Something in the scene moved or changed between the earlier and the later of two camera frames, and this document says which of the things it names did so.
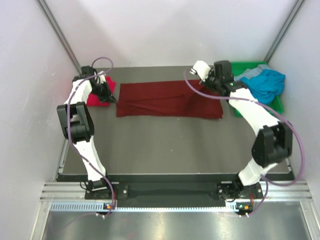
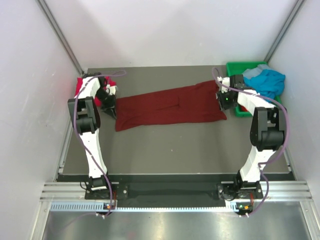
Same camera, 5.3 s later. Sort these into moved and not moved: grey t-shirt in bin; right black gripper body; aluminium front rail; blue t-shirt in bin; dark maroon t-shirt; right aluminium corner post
Moved: dark maroon t-shirt; right black gripper body
Not moved: right aluminium corner post; blue t-shirt in bin; aluminium front rail; grey t-shirt in bin
